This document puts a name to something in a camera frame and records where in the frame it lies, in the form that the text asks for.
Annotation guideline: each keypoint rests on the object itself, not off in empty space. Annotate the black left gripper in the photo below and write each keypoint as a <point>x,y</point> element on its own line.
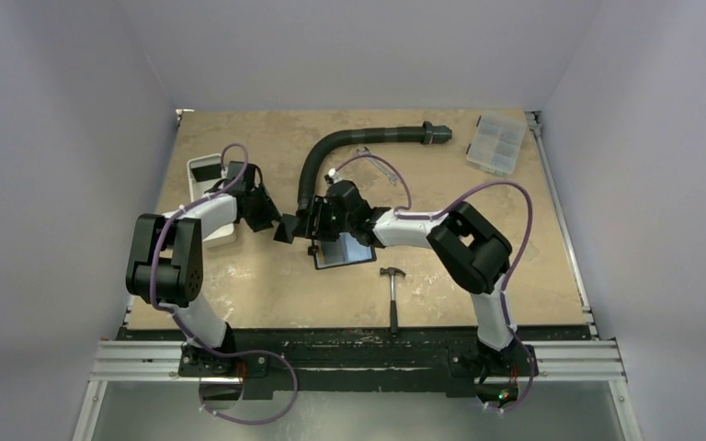
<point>267,215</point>

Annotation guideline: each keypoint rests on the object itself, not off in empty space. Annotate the black card holder wallet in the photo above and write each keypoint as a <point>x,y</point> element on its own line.
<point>345,251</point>

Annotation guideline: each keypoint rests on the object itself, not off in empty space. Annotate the clear plastic organizer box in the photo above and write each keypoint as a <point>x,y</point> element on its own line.
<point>496,143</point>

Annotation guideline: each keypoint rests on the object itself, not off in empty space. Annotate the silver wrench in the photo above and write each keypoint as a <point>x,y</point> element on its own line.
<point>392,177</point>

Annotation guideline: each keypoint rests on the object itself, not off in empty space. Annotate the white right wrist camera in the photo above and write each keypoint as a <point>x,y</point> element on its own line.
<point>332,177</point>

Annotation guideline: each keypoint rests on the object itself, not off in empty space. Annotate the stack of credit cards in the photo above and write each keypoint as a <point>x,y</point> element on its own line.
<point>206,172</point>

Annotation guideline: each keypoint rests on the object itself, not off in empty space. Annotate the black handled hammer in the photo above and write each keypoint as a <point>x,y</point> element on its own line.
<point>393,273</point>

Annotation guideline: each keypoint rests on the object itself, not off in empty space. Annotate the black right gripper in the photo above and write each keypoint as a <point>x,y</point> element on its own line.
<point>315,218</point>

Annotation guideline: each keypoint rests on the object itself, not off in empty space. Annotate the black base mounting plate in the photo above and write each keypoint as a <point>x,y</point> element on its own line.
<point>447,360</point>

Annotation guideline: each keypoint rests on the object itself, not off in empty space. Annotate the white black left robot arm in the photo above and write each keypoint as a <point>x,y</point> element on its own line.
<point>165,266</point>

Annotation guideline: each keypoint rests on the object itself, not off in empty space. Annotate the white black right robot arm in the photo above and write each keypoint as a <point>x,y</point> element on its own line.
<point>478,257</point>

